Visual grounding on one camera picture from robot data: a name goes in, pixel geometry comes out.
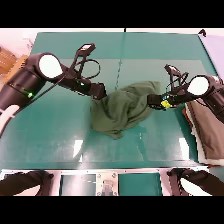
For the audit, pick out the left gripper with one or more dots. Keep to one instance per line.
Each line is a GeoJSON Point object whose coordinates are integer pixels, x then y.
{"type": "Point", "coordinates": [96, 90]}

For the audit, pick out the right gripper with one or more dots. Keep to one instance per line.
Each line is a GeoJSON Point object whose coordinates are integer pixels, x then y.
{"type": "Point", "coordinates": [155, 100]}

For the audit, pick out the olive green garment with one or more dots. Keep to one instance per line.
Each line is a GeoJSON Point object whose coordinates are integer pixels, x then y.
{"type": "Point", "coordinates": [125, 106]}

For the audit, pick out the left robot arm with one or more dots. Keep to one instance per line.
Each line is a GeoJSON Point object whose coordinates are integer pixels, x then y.
{"type": "Point", "coordinates": [26, 80]}

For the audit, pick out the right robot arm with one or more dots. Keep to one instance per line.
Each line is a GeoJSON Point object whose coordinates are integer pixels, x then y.
{"type": "Point", "coordinates": [206, 88]}

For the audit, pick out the white folded garment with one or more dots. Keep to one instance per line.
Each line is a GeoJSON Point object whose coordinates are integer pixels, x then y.
{"type": "Point", "coordinates": [196, 133]}

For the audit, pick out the brown folded garment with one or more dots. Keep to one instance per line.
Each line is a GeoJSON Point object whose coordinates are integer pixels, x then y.
{"type": "Point", "coordinates": [210, 128]}

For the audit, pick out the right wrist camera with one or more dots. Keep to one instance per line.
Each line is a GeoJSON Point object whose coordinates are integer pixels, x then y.
{"type": "Point", "coordinates": [174, 75]}

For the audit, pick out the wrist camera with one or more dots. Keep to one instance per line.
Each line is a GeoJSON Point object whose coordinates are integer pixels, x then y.
{"type": "Point", "coordinates": [84, 55]}
{"type": "Point", "coordinates": [174, 75]}

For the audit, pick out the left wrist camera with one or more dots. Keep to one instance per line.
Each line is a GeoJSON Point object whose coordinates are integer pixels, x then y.
{"type": "Point", "coordinates": [84, 55]}

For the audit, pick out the silver frame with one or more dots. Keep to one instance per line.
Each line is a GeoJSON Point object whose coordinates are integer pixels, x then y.
{"type": "Point", "coordinates": [106, 181]}

